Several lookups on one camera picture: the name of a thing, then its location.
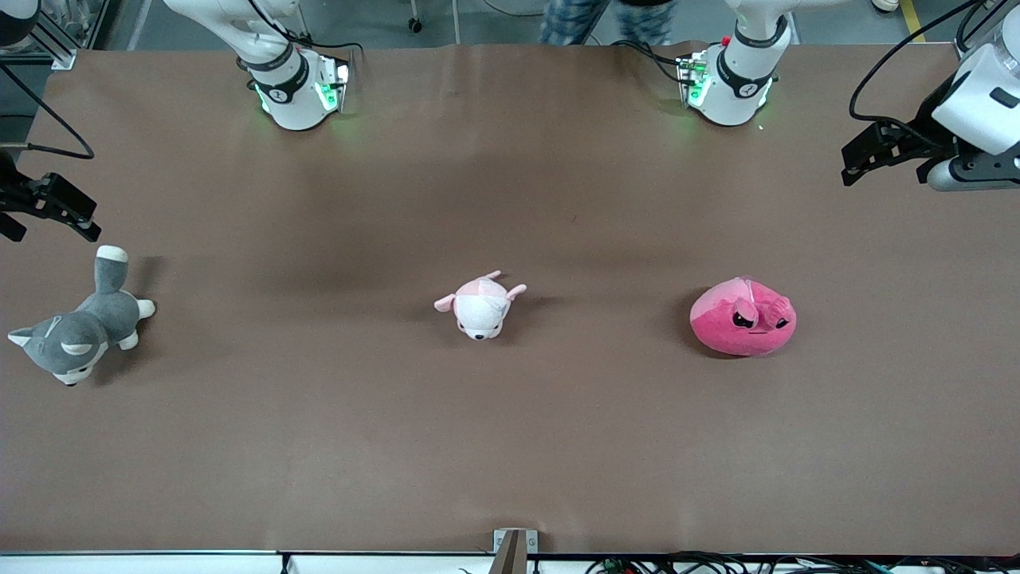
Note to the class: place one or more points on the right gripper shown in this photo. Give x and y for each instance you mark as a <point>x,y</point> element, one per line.
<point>11,194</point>

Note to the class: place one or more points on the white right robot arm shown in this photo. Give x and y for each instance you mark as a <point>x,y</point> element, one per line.
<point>291,104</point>

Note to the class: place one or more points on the aluminium frame post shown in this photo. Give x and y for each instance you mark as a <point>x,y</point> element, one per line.
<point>968,49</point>
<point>56,48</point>

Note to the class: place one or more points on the brown table cover sheet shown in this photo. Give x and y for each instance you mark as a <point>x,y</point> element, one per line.
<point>558,438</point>

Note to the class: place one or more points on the grey white plush husky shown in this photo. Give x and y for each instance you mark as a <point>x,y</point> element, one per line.
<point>72,339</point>

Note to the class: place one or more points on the white shoe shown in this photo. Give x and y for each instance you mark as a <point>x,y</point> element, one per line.
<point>884,5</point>

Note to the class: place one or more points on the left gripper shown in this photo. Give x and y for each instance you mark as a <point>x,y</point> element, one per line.
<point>923,131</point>

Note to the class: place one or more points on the white table edge strip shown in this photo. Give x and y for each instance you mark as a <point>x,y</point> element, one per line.
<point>159,564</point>

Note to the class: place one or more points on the green lit right base box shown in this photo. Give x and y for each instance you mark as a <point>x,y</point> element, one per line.
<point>333,88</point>

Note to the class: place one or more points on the white pink plush puppy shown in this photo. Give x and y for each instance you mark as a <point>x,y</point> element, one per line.
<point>478,311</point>

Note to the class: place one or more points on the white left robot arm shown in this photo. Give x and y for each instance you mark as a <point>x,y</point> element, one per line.
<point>737,100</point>

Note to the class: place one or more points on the hot pink round plush toy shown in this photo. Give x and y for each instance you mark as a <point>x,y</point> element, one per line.
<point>725,327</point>

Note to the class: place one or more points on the metal table edge bracket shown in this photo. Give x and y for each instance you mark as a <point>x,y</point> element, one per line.
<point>510,554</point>

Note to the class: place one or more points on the plaid trousered person legs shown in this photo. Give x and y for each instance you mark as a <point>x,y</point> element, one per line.
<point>566,20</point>

